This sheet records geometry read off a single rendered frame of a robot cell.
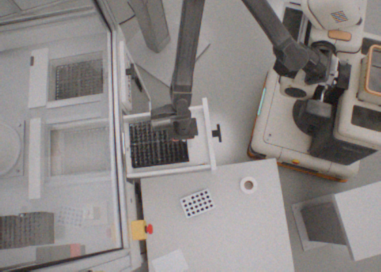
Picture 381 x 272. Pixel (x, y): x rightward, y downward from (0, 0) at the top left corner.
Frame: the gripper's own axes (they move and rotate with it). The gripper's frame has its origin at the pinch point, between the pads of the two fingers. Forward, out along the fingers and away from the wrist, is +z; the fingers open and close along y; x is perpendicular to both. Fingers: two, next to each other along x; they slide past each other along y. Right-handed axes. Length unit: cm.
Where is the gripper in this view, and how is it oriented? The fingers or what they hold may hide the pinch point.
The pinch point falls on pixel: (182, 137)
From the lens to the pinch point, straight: 122.0
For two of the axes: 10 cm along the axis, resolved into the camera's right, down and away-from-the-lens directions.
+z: -0.2, 4.0, 9.2
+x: -1.4, -9.1, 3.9
